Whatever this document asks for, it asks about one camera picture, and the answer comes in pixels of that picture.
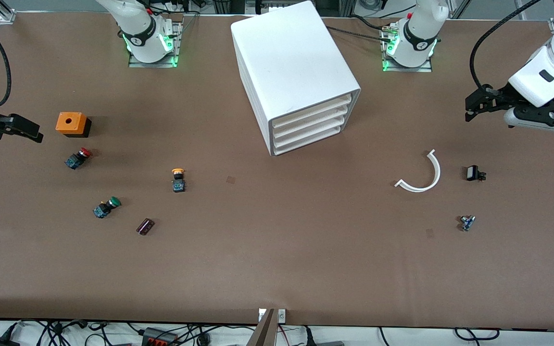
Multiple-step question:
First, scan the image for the yellow push button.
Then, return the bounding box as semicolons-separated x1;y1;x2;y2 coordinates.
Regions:
171;168;187;193

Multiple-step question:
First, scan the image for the white cabinet drawer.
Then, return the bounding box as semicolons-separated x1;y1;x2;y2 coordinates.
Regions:
271;115;347;148
271;105;351;138
272;126;341;156
270;94;353;129

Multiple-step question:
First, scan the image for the red push button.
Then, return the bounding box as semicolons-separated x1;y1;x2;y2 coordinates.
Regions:
64;148;92;170

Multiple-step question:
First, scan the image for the green push button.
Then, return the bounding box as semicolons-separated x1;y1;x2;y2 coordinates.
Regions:
93;196;122;219

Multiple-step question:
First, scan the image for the white drawer cabinet housing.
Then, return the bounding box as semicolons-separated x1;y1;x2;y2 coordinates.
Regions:
230;0;360;157

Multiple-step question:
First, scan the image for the white curved plastic strip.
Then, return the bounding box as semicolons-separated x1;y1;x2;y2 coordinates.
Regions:
394;149;441;193

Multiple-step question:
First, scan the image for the black orange power strip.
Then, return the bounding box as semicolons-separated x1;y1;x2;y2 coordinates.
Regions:
141;327;179;346

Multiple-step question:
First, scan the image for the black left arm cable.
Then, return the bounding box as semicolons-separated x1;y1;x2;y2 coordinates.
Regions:
469;0;543;93

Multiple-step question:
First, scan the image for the orange button enclosure box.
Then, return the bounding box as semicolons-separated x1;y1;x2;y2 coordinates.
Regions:
55;112;92;138

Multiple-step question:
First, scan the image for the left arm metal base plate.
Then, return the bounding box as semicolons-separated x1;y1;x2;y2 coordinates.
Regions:
381;23;434;73

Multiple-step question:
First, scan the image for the black cable on table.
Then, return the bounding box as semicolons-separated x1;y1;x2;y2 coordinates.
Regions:
326;14;394;43

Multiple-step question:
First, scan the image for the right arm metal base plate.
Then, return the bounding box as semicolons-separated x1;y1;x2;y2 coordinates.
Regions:
128;21;183;68

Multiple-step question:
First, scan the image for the black looped floor cable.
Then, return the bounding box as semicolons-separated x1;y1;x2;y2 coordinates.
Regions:
453;327;502;341

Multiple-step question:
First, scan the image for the wooden post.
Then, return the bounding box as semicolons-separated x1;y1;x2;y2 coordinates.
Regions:
247;308;278;346

